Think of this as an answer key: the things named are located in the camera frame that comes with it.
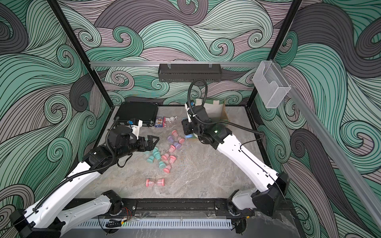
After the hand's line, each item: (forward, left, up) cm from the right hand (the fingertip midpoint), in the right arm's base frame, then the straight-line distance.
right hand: (184, 122), depth 72 cm
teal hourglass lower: (-11, +14, -27) cm, 33 cm away
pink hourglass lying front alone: (-21, +13, -26) cm, 36 cm away
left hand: (-6, +16, -3) cm, 18 cm away
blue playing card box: (+22, +20, -27) cm, 40 cm away
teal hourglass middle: (-4, +18, -27) cm, 33 cm away
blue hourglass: (-9, -2, +2) cm, 10 cm away
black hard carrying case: (+31, +30, -26) cm, 50 cm away
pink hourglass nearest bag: (+12, +8, -28) cm, 31 cm away
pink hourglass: (0, +8, -27) cm, 28 cm away
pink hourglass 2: (-7, +9, -28) cm, 30 cm away
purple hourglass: (+8, +10, -28) cm, 31 cm away
